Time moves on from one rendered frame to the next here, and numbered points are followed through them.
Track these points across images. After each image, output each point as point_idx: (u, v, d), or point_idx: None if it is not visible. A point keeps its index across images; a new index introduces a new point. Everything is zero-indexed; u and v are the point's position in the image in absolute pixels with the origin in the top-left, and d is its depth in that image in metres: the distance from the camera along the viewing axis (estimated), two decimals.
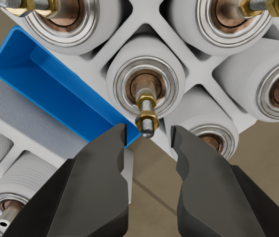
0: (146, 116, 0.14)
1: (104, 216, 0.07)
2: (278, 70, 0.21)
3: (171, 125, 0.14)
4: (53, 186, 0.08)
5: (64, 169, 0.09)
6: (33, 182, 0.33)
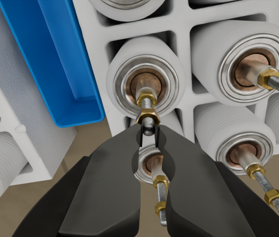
0: None
1: (115, 216, 0.07)
2: (246, 136, 0.25)
3: (155, 125, 0.14)
4: (68, 182, 0.08)
5: (79, 165, 0.09)
6: None
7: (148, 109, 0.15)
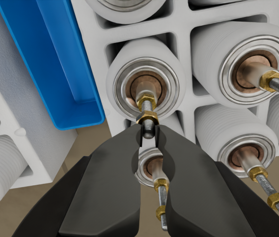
0: (139, 121, 0.15)
1: (115, 216, 0.07)
2: (247, 138, 0.24)
3: (155, 125, 0.14)
4: (68, 182, 0.08)
5: (79, 165, 0.09)
6: None
7: None
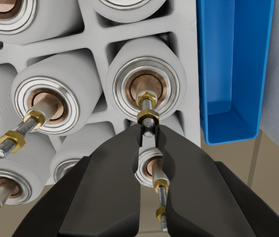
0: (157, 121, 0.15)
1: (115, 216, 0.07)
2: (11, 28, 0.18)
3: (155, 125, 0.14)
4: (68, 182, 0.08)
5: (79, 165, 0.09)
6: None
7: (137, 119, 0.15)
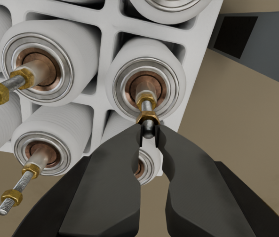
0: None
1: (115, 216, 0.07)
2: (41, 136, 0.24)
3: (155, 125, 0.14)
4: (68, 182, 0.08)
5: (79, 165, 0.09)
6: None
7: None
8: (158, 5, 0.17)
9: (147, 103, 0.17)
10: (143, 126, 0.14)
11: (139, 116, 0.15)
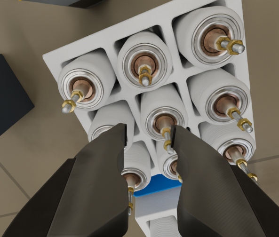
0: None
1: (104, 216, 0.07)
2: (209, 111, 0.36)
3: (171, 125, 0.14)
4: (53, 186, 0.08)
5: (64, 169, 0.09)
6: None
7: None
8: (100, 87, 0.33)
9: (144, 70, 0.28)
10: (141, 80, 0.25)
11: (139, 77, 0.26)
